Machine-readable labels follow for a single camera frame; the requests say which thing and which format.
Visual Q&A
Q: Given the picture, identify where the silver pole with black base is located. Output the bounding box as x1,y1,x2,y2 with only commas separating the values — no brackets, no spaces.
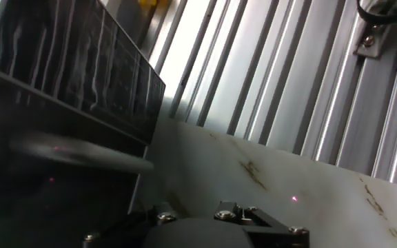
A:
353,0,397,59

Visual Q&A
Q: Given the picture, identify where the silver microwave housing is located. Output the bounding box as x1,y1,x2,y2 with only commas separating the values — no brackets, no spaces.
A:
0,0,167,145

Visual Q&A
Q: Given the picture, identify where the yellow octopus toy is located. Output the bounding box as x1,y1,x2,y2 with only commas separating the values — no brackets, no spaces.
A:
138,0,168,7

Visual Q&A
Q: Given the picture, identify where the marble pattern table mat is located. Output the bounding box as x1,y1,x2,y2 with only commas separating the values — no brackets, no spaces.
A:
129,116,397,248

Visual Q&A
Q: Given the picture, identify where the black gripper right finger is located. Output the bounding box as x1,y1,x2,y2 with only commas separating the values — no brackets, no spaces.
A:
214,201,310,248

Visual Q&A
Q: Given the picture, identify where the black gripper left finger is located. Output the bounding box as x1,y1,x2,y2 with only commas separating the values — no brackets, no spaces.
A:
83,203,179,248

